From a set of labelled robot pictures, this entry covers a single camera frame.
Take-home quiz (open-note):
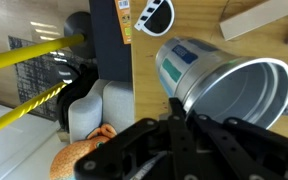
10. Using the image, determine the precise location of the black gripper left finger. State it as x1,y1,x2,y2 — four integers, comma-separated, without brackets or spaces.
167,98,198,180

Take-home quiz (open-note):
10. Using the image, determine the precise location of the left yellow stanchion post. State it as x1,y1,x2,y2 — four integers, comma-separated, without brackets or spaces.
0,11,97,75

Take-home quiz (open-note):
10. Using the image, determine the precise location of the grey sofa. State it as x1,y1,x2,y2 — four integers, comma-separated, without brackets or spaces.
68,80,135,143

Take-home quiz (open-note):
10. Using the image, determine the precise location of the silver metal cup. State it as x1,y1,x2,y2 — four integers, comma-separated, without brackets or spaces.
156,37,288,129

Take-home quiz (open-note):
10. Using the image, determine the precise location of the right yellow stanchion post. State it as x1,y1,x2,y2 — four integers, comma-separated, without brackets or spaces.
0,64,85,141

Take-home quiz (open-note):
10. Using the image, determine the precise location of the long wooden block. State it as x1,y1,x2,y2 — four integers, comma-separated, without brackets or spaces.
220,0,288,41

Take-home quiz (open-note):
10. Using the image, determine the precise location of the wooden table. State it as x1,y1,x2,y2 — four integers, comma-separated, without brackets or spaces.
130,0,288,138

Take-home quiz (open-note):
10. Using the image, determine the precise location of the yellow stanchion post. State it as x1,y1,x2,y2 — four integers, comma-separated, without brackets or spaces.
0,11,97,75
0,64,85,141

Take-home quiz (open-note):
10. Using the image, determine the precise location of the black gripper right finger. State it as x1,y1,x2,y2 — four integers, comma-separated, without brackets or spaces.
193,113,288,180

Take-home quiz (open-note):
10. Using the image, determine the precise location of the orange octopus plush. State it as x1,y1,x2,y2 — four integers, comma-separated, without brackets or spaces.
49,124,117,180

